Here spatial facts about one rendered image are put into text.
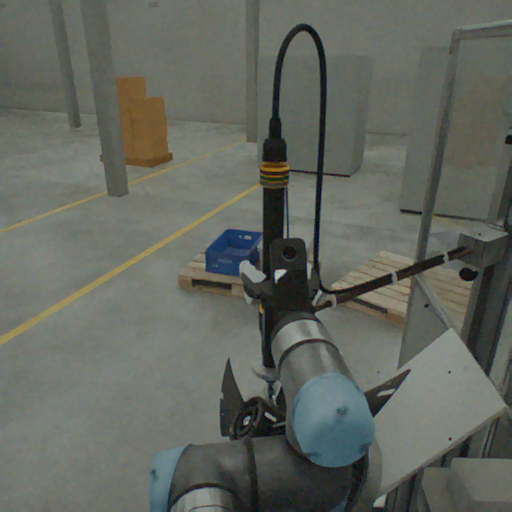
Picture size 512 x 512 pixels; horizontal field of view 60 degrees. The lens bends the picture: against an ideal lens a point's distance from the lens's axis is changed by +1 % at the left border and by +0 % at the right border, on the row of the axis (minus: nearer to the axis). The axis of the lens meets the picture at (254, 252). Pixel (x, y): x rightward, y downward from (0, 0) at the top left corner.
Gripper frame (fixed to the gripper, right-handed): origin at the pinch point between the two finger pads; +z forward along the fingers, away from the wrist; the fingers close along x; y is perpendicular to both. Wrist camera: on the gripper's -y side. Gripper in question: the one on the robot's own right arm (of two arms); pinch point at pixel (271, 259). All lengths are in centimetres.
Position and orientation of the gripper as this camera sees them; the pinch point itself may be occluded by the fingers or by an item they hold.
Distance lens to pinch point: 71.4
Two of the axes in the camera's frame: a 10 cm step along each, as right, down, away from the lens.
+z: -1.4, -4.0, 9.0
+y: 0.0, 9.1, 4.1
